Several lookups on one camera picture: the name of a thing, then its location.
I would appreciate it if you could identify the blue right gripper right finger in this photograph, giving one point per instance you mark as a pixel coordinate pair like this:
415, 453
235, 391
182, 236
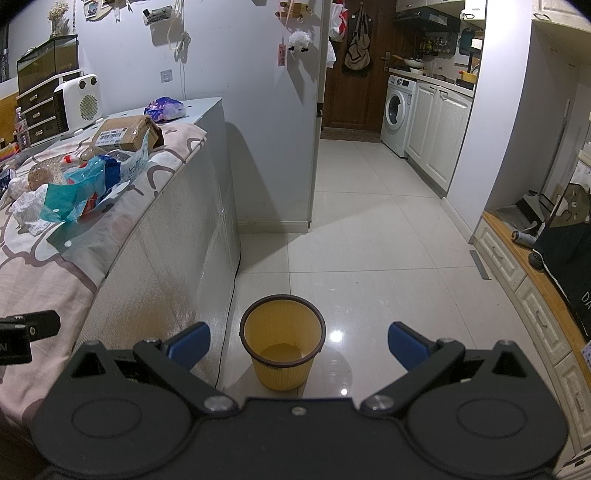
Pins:
408, 346

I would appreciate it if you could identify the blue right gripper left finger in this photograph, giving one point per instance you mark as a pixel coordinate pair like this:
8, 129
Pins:
189, 346

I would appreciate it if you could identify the white plastic bag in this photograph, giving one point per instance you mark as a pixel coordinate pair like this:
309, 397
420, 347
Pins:
26, 211

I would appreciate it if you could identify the teal plastic bag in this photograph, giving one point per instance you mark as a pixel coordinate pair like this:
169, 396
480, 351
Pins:
82, 189

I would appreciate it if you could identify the brown cardboard box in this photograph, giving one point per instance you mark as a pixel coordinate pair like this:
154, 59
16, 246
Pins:
127, 133

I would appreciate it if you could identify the yellow plastic trash bin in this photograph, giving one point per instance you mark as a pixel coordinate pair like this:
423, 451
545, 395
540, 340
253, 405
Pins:
282, 334

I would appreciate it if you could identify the pink patterned table cloth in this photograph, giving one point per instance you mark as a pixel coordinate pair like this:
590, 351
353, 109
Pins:
62, 265

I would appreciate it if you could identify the white low drawer cabinet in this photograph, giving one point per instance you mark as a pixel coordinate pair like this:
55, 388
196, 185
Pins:
547, 319

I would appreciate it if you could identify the dark drawer cabinet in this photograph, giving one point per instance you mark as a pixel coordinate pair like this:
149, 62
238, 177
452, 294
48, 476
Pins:
37, 107

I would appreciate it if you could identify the white space heater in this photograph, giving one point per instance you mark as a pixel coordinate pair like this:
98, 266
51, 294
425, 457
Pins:
77, 104

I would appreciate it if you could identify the white kitchen cabinets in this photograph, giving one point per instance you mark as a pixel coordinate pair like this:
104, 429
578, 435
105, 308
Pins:
440, 119

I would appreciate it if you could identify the purple snack bag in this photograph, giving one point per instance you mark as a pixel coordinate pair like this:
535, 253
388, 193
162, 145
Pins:
165, 109

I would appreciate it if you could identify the brown wooden door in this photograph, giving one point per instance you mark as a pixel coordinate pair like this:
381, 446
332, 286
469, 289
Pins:
356, 99

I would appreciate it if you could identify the white washing machine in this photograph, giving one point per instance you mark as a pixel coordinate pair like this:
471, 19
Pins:
398, 114

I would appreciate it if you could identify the glass fish tank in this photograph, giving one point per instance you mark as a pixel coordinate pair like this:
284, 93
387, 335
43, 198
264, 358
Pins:
57, 55

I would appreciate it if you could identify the brown hanging bag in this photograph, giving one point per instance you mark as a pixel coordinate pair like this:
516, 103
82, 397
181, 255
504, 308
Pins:
360, 28

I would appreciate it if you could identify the white plush sheep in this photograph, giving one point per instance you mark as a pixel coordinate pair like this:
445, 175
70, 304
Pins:
299, 40

